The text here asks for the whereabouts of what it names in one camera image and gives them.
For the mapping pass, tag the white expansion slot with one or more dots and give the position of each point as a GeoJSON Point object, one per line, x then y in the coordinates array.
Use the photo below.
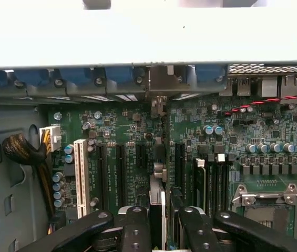
{"type": "Point", "coordinates": [81, 178]}

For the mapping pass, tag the silver rear port block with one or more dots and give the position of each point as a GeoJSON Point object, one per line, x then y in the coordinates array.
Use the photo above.
{"type": "Point", "coordinates": [290, 86]}
{"type": "Point", "coordinates": [239, 86]}
{"type": "Point", "coordinates": [269, 88]}

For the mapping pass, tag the open black PC case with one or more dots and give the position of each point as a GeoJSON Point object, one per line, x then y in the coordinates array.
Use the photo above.
{"type": "Point", "coordinates": [6, 157]}

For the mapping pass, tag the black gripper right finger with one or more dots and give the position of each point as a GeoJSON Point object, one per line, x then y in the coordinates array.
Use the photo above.
{"type": "Point", "coordinates": [198, 233]}

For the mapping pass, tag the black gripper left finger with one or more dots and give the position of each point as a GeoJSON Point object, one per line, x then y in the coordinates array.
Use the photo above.
{"type": "Point", "coordinates": [135, 231]}

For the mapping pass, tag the short black expansion slot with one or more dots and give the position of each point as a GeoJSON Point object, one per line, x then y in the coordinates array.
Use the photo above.
{"type": "Point", "coordinates": [141, 156]}

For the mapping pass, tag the green motherboard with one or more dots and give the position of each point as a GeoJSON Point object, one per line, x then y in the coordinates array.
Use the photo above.
{"type": "Point", "coordinates": [127, 123]}

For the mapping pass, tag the CPU socket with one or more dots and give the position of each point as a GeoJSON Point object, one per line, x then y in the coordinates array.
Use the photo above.
{"type": "Point", "coordinates": [264, 215]}

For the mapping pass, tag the empty black RAM slot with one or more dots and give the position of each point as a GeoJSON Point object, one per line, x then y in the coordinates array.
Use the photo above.
{"type": "Point", "coordinates": [217, 189]}

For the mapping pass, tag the white power connector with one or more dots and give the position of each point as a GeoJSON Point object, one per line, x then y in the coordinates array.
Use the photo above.
{"type": "Point", "coordinates": [53, 136]}

